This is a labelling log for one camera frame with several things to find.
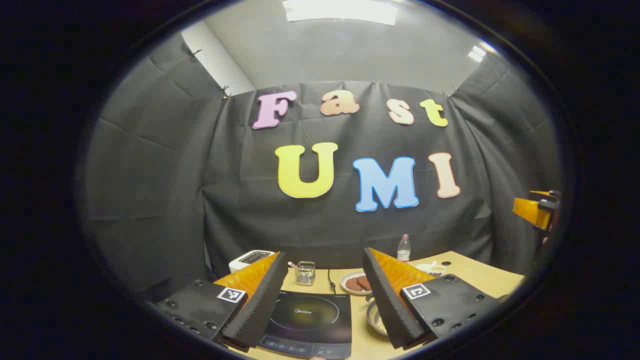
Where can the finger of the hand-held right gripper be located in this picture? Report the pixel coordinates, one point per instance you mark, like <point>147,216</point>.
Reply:
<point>530,210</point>

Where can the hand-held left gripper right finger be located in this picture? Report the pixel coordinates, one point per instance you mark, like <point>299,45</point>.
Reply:
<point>392,310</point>

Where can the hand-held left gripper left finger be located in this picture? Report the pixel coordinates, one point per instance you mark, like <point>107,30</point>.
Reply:
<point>260,305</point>

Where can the stainless steel pot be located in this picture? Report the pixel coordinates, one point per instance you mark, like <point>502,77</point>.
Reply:
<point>375,320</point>

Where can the black induction cooktop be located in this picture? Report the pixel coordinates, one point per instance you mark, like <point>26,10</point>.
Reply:
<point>310,320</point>

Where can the brown meat patty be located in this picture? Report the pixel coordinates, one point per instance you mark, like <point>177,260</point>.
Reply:
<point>353,284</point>
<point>364,282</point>

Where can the white toaster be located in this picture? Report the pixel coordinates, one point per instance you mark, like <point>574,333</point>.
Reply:
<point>245,260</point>

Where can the pink striped straw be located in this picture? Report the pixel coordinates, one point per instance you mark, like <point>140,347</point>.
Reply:
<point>292,265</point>

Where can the white round plate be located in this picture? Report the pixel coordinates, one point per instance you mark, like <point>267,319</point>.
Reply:
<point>346,287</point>

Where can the clear glass holder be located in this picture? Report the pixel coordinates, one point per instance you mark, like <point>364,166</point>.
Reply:
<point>305,274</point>

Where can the white divided dish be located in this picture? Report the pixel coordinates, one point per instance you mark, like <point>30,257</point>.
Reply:
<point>430,269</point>

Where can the clear plastic water bottle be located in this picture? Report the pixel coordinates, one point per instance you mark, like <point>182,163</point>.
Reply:
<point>404,250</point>

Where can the black backdrop cloth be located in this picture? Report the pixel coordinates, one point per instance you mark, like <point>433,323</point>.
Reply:
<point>200,175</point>

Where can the small ceiling light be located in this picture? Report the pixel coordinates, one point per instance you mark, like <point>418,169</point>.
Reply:
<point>477,53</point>

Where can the large ceiling light panel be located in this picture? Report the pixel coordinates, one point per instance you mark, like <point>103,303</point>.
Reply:
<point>340,11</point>

